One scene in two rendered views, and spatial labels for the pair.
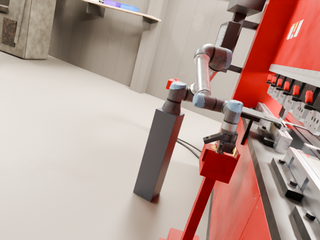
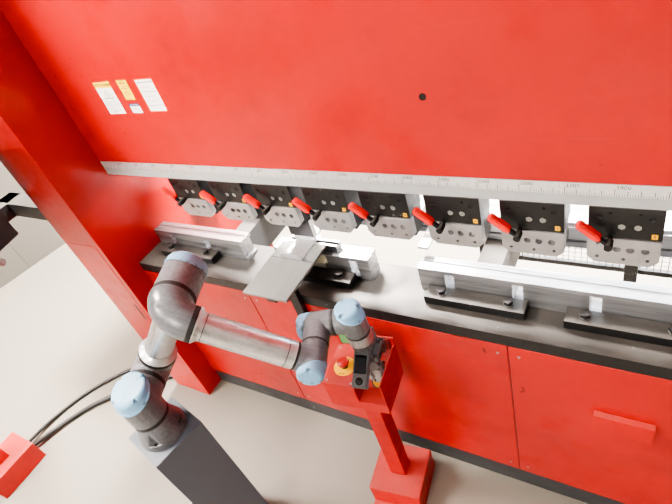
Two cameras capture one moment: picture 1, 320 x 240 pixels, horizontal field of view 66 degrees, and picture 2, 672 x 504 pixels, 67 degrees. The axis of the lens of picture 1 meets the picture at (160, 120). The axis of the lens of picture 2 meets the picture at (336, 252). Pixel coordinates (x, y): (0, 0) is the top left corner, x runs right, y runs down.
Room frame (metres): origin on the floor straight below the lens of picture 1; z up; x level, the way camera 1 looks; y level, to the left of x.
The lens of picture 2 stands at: (0.70, 0.50, 2.05)
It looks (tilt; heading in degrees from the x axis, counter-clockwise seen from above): 38 degrees down; 301
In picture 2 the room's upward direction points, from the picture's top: 20 degrees counter-clockwise
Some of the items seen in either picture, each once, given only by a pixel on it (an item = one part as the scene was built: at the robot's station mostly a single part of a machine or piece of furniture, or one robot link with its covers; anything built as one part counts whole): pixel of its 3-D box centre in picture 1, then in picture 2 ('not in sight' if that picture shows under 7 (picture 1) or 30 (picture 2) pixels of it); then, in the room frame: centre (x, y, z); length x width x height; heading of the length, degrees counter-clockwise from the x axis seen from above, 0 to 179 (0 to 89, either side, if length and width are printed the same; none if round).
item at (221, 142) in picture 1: (226, 140); (367, 348); (1.23, -0.37, 0.87); 0.09 x 0.08 x 0.12; 87
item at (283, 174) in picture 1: (284, 176); (474, 301); (0.94, -0.56, 0.89); 0.30 x 0.05 x 0.03; 170
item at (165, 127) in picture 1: (158, 154); (214, 485); (1.86, -0.06, 0.39); 0.18 x 0.18 x 0.78; 67
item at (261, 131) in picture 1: (265, 135); (317, 274); (1.50, -0.66, 0.89); 0.30 x 0.05 x 0.03; 170
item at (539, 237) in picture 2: not in sight; (535, 219); (0.76, -0.58, 1.18); 0.15 x 0.09 x 0.17; 170
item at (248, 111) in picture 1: (255, 113); (285, 269); (1.55, -0.58, 1.00); 0.26 x 0.18 x 0.01; 80
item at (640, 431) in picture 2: not in sight; (623, 426); (0.55, -0.38, 0.59); 0.15 x 0.02 x 0.07; 170
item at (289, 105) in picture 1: (299, 97); (333, 202); (1.35, -0.69, 1.18); 0.15 x 0.09 x 0.17; 170
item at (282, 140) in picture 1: (276, 134); (325, 257); (1.47, -0.71, 0.92); 0.39 x 0.06 x 0.10; 170
